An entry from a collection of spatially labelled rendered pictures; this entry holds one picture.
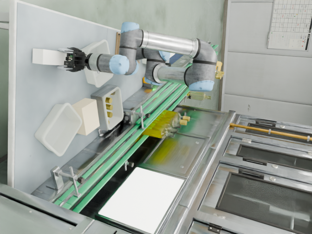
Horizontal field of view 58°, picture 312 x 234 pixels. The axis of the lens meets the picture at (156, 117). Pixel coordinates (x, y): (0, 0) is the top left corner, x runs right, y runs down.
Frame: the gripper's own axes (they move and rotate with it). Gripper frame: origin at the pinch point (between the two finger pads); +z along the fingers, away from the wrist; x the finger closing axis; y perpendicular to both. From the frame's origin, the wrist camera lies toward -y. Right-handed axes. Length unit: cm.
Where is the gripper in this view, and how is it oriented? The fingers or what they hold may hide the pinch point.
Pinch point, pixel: (60, 58)
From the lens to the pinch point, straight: 137.2
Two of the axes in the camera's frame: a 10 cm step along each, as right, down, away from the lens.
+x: -1.0, 9.8, 1.7
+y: -4.3, 1.2, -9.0
